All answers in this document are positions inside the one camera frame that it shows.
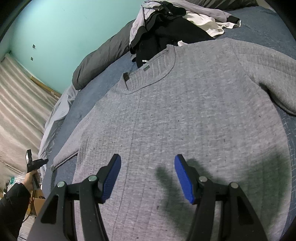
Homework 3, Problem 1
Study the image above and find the grey knit sweater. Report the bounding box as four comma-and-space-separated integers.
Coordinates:
53, 38, 295, 240

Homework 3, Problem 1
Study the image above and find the pile of black grey clothes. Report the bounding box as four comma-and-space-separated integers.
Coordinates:
129, 1, 241, 67

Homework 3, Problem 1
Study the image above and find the person's left hand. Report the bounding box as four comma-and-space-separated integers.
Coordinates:
22, 170, 39, 192

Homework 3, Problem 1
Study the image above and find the cardboard box on floor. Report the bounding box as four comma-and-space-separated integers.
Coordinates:
26, 189, 46, 216

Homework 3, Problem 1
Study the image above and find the person's left black sleeve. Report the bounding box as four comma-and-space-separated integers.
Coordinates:
1, 183, 31, 240

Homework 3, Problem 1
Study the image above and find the light grey blanket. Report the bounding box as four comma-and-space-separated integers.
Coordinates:
38, 83, 79, 163

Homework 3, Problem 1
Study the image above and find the striped beige curtain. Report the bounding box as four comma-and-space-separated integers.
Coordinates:
0, 54, 58, 190

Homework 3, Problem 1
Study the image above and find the dark grey long pillow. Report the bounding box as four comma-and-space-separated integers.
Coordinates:
72, 21, 133, 90

